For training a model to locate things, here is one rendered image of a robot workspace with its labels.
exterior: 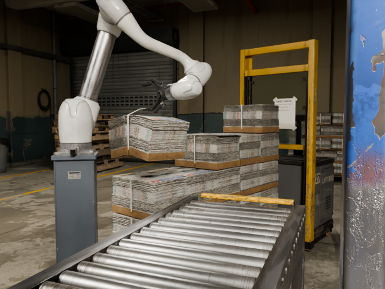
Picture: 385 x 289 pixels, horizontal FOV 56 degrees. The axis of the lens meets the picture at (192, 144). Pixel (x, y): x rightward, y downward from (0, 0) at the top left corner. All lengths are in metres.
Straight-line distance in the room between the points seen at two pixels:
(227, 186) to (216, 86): 6.87
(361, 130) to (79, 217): 1.74
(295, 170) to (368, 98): 3.37
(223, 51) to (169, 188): 7.47
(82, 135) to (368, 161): 1.70
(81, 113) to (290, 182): 2.30
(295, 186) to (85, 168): 2.25
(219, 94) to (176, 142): 7.22
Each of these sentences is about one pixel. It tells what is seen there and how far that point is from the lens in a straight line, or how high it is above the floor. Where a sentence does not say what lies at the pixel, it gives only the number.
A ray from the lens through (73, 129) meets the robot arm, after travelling 1.83.
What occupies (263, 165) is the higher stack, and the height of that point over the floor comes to 0.81.
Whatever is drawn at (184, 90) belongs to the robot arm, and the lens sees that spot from 1.89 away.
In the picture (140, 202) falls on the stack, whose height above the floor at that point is 0.70.
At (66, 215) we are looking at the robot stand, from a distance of 1.88.
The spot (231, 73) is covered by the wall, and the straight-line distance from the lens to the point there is 9.23.
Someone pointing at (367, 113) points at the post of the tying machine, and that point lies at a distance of 0.20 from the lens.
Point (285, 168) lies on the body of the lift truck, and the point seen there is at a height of 0.70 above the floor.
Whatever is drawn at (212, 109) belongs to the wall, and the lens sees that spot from 9.30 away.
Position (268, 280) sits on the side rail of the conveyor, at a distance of 0.91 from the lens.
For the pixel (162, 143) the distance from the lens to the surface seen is 2.01.
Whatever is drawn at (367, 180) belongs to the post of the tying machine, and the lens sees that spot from 0.20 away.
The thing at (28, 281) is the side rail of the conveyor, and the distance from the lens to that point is 0.97.
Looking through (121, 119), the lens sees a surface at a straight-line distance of 2.15.
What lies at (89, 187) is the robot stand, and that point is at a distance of 1.84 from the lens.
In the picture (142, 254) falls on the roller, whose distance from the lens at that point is 1.07.
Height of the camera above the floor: 1.17
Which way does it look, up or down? 4 degrees down
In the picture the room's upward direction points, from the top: straight up
